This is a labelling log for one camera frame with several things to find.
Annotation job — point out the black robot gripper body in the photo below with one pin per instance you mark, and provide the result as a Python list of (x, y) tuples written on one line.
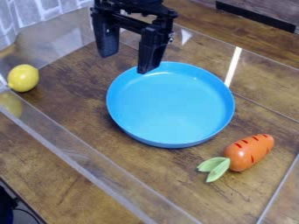
[(106, 12)]

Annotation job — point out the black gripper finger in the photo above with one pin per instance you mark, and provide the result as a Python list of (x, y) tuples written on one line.
[(155, 39), (106, 34)]

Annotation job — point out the orange toy carrot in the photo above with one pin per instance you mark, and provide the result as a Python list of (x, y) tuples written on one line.
[(241, 155)]

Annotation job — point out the blue round tray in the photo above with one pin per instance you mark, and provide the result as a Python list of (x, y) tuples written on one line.
[(173, 108)]

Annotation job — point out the yellow lemon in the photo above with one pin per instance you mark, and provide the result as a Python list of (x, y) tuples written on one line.
[(23, 78)]

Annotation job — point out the clear acrylic enclosure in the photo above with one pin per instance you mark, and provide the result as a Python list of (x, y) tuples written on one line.
[(83, 173)]

